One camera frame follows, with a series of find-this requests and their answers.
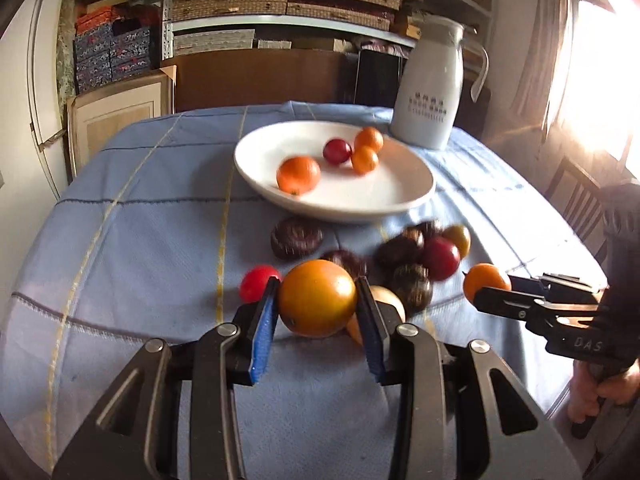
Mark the large golden orange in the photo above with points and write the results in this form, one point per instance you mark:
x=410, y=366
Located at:
x=317, y=298

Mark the black panel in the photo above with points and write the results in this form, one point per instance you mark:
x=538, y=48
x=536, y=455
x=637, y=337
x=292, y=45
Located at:
x=377, y=77

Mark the deep orange mandarin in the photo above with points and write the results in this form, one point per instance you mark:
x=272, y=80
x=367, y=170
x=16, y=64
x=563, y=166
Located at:
x=298, y=175

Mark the wooden chair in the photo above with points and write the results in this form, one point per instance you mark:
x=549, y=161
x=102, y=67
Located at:
x=575, y=195

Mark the stack of blue patterned boxes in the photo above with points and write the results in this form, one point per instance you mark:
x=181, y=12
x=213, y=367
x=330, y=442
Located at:
x=112, y=55

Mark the yellow brown cherry tomato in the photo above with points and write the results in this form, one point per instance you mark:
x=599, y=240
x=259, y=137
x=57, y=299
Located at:
x=459, y=238

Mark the red apple on cloth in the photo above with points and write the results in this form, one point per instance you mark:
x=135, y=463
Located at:
x=441, y=258

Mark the white door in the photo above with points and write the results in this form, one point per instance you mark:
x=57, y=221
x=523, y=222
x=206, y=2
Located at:
x=40, y=90

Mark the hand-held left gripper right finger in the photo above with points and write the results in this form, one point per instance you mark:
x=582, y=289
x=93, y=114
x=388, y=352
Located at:
x=372, y=332

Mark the white jug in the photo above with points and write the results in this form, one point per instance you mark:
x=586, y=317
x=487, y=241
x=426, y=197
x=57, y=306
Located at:
x=427, y=85

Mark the beige curtain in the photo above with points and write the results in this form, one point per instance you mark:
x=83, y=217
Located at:
x=545, y=35

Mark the white metal shelf rack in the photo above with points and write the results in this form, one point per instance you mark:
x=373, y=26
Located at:
x=280, y=20

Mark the dark red cherry tomato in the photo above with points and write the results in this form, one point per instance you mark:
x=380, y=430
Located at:
x=337, y=151

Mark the small orange kumquat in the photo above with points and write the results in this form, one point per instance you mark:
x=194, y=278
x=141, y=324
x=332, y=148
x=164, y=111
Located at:
x=369, y=138
x=365, y=161

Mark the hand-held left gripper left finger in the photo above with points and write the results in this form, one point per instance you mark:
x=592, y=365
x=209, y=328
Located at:
x=262, y=332

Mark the large dark brown water chestnut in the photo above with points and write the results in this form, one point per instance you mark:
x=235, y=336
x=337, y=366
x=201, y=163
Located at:
x=412, y=287

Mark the person's right hand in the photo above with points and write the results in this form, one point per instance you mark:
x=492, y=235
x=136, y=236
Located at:
x=617, y=390

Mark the light wooden cabinet door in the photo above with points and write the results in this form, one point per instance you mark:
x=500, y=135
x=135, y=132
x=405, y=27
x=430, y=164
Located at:
x=120, y=120

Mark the pale orange kumquat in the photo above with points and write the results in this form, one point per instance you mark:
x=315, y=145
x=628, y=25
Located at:
x=390, y=302

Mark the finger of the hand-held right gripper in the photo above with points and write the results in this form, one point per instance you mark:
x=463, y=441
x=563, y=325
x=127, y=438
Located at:
x=505, y=302
x=560, y=284

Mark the grey woven box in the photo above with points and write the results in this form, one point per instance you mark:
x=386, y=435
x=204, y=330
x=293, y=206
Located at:
x=212, y=40

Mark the bright red cherry tomato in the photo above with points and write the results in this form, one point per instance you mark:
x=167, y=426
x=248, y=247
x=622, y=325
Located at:
x=256, y=282

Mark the bright window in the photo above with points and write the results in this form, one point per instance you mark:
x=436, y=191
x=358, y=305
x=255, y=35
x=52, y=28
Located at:
x=600, y=75

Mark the green marble slab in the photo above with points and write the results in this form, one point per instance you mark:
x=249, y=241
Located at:
x=65, y=45

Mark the blue checked tablecloth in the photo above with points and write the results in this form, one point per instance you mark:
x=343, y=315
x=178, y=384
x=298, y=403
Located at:
x=160, y=240

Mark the white plate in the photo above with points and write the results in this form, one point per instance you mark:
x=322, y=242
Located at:
x=390, y=185

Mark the orange patterned boxes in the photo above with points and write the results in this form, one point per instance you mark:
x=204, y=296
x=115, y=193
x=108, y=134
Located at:
x=95, y=20

